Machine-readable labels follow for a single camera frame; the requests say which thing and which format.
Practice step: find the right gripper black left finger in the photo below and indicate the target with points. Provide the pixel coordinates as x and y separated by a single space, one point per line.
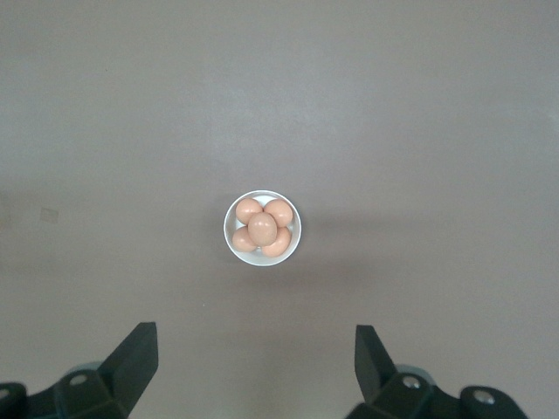
109 393

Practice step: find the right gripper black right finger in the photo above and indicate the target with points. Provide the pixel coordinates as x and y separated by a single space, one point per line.
393 397

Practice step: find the brown egg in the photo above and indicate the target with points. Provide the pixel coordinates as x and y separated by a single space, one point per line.
279 244
262 228
244 209
281 211
240 241

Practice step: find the small tape patch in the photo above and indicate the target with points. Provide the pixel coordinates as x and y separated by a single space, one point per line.
49 215

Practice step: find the white round bowl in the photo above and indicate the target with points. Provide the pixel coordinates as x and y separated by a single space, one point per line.
262 261

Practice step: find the brown table cover sheet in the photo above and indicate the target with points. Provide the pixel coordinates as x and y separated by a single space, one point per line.
279 109

